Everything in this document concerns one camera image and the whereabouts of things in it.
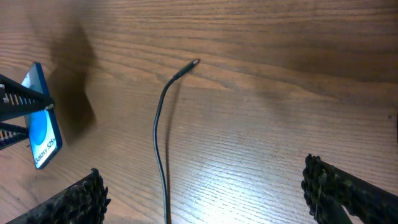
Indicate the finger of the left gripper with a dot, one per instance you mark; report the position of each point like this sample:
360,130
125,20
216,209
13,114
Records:
17,100
12,134

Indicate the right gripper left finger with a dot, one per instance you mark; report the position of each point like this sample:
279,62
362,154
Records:
84,202

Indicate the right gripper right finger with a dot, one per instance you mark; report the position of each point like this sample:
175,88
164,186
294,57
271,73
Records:
332,195

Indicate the blue Samsung Galaxy smartphone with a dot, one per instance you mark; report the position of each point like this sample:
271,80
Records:
44,134

